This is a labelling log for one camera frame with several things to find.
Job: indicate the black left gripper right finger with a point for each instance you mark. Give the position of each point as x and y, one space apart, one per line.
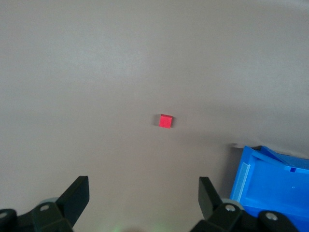
207 195

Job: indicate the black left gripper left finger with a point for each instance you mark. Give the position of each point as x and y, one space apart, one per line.
74 195

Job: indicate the red cube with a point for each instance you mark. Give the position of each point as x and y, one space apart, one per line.
165 121

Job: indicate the blue plastic bin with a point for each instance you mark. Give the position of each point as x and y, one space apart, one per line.
272 193

